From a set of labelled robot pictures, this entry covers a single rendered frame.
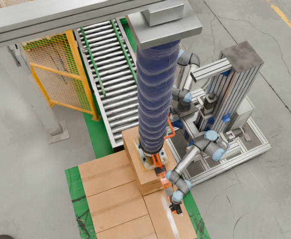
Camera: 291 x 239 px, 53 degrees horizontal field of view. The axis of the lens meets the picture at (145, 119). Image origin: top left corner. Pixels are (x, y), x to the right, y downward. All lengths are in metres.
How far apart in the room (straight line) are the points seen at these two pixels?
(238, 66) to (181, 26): 1.10
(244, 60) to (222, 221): 2.23
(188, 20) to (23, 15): 0.70
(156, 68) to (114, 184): 2.10
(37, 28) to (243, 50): 1.71
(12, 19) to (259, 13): 5.17
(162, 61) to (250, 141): 2.83
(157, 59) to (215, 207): 2.80
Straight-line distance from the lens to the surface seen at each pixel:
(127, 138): 3.03
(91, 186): 3.47
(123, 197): 3.40
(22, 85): 3.35
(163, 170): 2.76
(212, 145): 2.49
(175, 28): 1.38
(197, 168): 3.89
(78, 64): 3.30
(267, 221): 4.18
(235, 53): 2.48
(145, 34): 1.34
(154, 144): 2.54
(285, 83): 5.15
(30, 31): 1.27
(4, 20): 1.27
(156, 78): 1.65
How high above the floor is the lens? 3.85
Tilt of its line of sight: 63 degrees down
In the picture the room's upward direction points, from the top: straight up
